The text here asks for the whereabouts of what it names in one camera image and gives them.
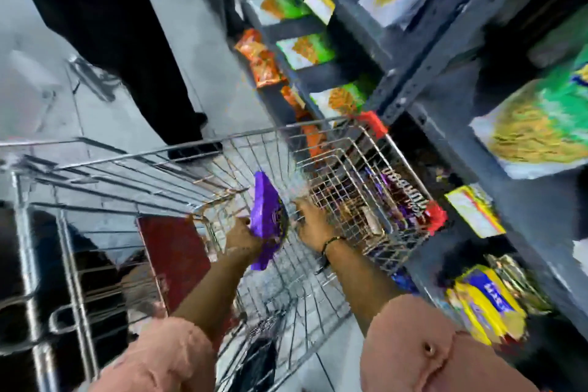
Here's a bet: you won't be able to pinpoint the large green noodle packet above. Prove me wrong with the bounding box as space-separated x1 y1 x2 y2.
469 44 588 180

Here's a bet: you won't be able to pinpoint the yellow blue snack packet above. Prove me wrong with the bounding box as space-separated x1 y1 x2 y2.
447 265 528 346

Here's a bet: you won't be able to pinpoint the person's left forearm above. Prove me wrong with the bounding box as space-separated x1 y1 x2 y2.
172 247 262 343

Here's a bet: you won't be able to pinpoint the pile of purple chocolate packets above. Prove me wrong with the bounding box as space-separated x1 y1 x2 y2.
331 166 432 265

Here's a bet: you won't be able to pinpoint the pink sleeve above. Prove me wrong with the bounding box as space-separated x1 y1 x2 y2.
360 293 541 392
87 317 218 392

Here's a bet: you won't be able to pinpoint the metal wire shopping cart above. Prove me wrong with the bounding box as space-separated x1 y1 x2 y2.
0 116 448 392

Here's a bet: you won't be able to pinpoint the orange snack packets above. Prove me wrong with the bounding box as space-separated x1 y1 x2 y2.
281 85 328 159
234 28 286 89

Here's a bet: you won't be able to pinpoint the person's left hand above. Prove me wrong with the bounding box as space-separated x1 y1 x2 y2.
224 217 265 265

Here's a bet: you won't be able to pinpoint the red cart seat flap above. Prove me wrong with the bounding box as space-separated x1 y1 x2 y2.
137 215 240 329

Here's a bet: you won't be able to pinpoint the black bag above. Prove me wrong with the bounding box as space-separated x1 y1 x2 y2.
238 337 279 392

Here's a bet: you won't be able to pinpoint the green white noodle packet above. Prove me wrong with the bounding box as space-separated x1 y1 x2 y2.
276 33 336 71
310 80 376 120
247 0 312 26

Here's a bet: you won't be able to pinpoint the grey metal shelf rack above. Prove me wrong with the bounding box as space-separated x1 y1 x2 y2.
220 0 588 392

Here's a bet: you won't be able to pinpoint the gold foil packets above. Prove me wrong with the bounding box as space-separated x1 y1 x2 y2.
484 253 553 315

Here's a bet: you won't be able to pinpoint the small yellow white packet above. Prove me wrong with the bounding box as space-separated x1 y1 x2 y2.
303 0 336 25

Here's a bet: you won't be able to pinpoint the yellow white flat packet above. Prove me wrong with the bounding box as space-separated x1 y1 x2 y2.
444 183 507 239

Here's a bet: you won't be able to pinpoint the purple snack packet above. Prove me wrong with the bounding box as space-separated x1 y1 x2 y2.
249 170 290 271

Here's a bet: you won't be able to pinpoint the pink right sleeve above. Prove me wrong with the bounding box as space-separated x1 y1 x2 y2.
360 293 541 392

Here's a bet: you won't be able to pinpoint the pink left sleeve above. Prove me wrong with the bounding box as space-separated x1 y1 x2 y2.
87 317 218 392

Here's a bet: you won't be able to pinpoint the person's right forearm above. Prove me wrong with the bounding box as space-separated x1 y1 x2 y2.
324 238 410 336

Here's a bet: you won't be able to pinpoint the red cart corner bumper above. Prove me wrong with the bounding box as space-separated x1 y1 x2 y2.
357 111 389 140
424 201 448 236

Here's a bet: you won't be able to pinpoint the black wrist bracelet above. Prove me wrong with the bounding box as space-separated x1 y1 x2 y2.
315 235 346 274

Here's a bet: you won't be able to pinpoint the person's right hand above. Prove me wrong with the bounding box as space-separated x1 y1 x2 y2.
294 198 344 254

